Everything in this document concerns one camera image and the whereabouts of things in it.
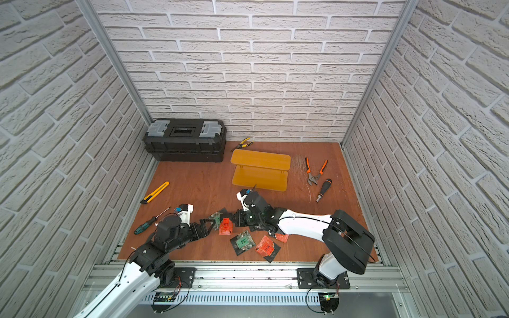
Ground red tea bag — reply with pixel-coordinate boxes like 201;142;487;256
256;235;281;263
219;218;233;236
274;233;289;243

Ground red tea bag front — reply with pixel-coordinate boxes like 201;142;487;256
256;235;281;263

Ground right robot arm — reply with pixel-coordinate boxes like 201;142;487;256
233;189;375;288

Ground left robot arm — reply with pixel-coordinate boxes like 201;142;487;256
76;214;216;317

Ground green tea bag far left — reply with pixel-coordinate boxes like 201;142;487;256
209;208;230;230

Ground green tea bag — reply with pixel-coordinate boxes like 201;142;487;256
230;231;256;256
249;223;267;232
209;208;230;230

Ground green tea bag middle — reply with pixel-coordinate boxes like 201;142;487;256
249;223;267;232

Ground green tea bag front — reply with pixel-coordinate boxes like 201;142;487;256
230;231;256;256

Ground yellow wooden two-tier shelf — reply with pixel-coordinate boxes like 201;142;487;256
231;150;291;192

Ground yellow utility knife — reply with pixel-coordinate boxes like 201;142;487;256
140;182;169;204

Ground yellow black small pliers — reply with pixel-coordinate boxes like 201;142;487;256
231;137;254;152

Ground left controller board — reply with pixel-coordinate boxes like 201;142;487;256
151;292;177;313

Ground controller board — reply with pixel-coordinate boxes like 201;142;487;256
151;292;177;313
318;293;339;314

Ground black plastic toolbox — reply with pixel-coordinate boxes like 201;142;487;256
143;119;227;162

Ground black orange ratchet screwdriver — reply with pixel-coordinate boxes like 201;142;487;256
315;178;332;203

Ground right controller board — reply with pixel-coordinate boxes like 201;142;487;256
318;293;339;314

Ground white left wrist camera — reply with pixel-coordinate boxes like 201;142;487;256
174;204;194;225

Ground green handled screwdriver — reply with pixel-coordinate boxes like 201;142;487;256
134;207;170;235

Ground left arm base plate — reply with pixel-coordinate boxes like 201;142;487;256
159;267;197;288

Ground aluminium front rail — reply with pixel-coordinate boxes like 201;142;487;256
81;260;410;295

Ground orange handled groove pliers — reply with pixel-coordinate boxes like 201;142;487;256
304;156;330;187

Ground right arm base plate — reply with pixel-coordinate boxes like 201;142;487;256
296;268;351;290

